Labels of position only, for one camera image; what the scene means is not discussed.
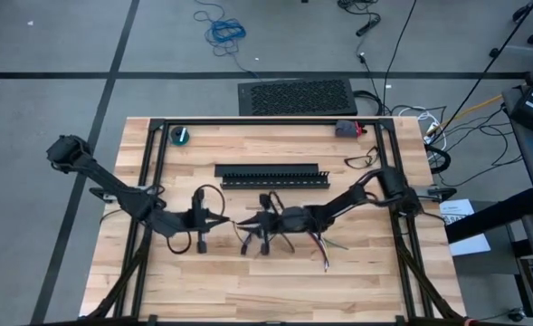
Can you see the black perforated floor mat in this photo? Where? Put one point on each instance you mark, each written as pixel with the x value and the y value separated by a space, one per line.
pixel 297 97

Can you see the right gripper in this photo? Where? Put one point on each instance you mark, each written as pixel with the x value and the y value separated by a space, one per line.
pixel 282 221

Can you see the black desk leg beam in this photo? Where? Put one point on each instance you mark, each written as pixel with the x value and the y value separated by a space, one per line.
pixel 497 215

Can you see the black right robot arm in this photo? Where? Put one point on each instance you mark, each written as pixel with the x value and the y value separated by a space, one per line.
pixel 338 204

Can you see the black aluminium table frame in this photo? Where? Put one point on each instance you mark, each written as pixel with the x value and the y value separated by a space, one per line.
pixel 270 121

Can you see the white printed paper sheet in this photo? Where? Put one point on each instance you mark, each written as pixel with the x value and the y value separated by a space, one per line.
pixel 469 244

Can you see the grey red tool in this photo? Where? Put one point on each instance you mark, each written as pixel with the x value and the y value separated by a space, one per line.
pixel 347 129

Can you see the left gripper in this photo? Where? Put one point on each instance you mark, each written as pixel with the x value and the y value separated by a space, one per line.
pixel 189 222

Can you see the green tape roll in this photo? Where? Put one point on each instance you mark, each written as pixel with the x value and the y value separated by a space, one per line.
pixel 179 136

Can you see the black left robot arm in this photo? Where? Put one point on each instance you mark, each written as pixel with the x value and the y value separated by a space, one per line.
pixel 112 183

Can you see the grey office chair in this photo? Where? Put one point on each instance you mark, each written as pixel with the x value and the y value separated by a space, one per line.
pixel 532 39

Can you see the black labelled electronics box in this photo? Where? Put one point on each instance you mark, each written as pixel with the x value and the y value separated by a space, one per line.
pixel 530 111

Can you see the black caster wheel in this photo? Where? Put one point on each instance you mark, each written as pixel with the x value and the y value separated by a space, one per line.
pixel 516 314

